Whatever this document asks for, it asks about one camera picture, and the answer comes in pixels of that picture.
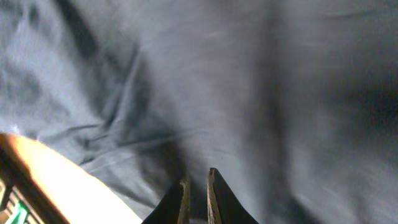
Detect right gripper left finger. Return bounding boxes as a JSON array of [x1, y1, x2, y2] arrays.
[[142, 177, 190, 224]]

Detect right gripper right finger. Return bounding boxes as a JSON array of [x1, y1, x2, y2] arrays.
[[207, 167, 258, 224]]

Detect dark navy shorts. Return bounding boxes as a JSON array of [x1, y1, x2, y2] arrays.
[[1, 0, 397, 223]]

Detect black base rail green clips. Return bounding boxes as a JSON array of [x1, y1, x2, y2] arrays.
[[1, 177, 45, 224]]

